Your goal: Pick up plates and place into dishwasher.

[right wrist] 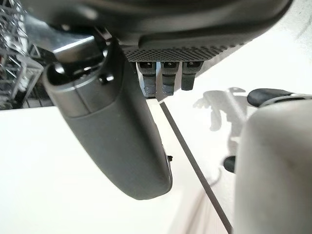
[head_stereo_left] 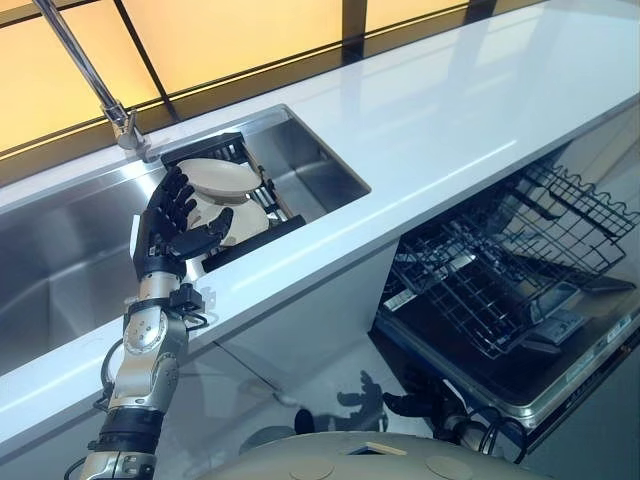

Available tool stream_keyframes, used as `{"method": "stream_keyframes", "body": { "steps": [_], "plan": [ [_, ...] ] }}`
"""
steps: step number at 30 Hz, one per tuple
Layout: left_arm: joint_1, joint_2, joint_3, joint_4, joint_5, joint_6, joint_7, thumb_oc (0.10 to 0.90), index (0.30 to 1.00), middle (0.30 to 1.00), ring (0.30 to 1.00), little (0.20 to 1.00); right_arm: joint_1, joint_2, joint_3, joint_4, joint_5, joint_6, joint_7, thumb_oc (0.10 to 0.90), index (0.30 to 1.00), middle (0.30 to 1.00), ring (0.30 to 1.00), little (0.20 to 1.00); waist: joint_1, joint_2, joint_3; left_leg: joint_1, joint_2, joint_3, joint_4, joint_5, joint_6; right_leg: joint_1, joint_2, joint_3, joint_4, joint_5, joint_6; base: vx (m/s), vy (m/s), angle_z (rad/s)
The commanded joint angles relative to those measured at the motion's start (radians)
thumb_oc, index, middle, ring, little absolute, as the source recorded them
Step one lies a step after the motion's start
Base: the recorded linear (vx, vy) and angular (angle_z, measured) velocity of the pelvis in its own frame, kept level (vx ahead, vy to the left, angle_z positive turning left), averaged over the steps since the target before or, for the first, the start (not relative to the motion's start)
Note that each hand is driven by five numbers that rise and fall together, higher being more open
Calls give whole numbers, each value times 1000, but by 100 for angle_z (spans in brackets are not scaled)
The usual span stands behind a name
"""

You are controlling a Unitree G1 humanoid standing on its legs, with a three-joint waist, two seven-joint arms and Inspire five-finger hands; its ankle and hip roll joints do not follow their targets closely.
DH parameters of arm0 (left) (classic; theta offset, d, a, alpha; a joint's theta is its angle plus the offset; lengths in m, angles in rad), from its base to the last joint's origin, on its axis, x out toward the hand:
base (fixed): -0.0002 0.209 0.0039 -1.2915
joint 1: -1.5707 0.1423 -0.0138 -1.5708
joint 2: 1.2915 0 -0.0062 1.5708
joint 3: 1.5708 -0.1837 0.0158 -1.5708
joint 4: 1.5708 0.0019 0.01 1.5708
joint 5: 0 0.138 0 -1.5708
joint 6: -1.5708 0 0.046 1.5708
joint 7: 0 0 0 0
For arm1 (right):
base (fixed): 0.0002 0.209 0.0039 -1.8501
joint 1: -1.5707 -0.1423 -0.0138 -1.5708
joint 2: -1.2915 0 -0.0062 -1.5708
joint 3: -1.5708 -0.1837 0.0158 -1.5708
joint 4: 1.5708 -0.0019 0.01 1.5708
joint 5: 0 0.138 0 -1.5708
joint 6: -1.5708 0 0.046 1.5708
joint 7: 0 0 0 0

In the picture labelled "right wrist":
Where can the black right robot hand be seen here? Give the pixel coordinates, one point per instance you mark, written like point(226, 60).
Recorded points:
point(114, 136)

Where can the white dishwasher door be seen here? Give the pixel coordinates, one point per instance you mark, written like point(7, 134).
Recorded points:
point(48, 170)

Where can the dark robot foot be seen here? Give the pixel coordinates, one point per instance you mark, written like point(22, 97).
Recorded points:
point(265, 95)
point(230, 164)

